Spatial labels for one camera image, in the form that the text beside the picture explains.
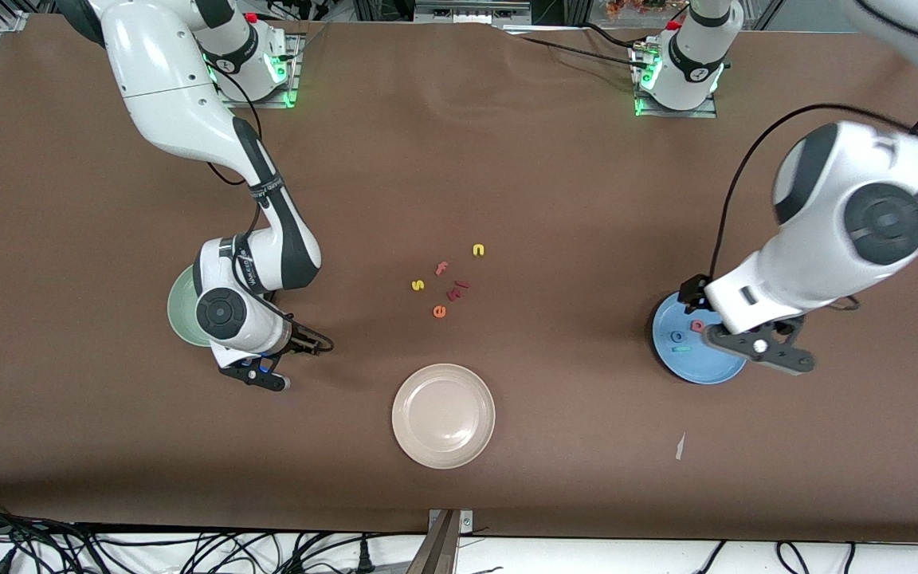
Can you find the blue plate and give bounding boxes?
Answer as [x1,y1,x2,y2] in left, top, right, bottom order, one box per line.
[651,291,749,386]

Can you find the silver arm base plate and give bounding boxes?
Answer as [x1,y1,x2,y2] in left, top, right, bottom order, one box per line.
[216,32,304,109]
[630,40,719,119]

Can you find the black table power cable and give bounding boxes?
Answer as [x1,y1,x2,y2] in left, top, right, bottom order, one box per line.
[507,28,651,69]

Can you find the grey diagonal metal bar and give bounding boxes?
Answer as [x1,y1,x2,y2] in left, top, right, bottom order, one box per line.
[407,510,460,574]

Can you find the silver table edge bracket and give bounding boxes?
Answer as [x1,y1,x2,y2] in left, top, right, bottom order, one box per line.
[427,509,474,535]

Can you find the beige plate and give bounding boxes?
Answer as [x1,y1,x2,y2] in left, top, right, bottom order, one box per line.
[391,363,497,470]

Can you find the grey metal box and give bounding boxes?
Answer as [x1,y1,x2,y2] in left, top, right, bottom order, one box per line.
[415,0,532,25]

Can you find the orange dried flowers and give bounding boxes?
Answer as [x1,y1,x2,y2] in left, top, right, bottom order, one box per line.
[606,0,687,21]

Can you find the light green plate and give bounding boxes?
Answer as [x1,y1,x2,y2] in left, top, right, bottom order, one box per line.
[167,265,206,348]

